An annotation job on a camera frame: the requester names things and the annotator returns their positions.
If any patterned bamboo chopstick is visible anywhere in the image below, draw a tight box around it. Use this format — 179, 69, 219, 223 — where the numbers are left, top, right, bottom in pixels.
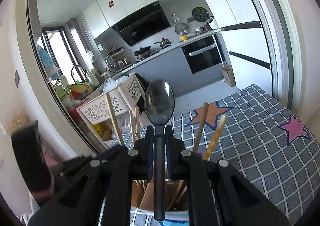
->
202, 114, 228, 160

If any black translucent spoon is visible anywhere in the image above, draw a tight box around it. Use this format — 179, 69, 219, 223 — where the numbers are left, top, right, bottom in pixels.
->
145, 79, 175, 221

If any kitchen faucet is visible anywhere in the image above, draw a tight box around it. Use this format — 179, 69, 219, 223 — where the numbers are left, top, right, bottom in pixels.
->
71, 65, 87, 83

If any checkered grey tablecloth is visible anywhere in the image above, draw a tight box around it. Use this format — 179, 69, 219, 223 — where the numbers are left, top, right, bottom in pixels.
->
97, 83, 320, 226

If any cardboard box on floor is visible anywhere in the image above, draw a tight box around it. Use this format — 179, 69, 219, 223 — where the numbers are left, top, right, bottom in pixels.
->
221, 65, 236, 87

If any black built-in oven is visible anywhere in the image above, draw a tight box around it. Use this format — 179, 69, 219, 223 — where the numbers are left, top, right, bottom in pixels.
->
181, 34, 225, 74

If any black wok on stove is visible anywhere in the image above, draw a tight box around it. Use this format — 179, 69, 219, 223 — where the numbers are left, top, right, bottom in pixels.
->
133, 46, 151, 60

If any white refrigerator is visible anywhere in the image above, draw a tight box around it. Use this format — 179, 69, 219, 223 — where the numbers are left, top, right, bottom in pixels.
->
205, 0, 273, 94

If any yellow bowl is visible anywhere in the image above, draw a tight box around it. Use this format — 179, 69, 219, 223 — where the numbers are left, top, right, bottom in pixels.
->
180, 35, 189, 41

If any small pot on stove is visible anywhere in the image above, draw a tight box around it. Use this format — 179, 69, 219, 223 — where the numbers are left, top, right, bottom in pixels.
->
154, 38, 171, 49

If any black range hood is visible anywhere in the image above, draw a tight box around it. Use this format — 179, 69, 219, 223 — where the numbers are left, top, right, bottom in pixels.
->
112, 1, 170, 46

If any hanging black round pan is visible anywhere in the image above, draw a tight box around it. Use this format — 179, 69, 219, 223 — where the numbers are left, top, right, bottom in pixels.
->
191, 6, 209, 22

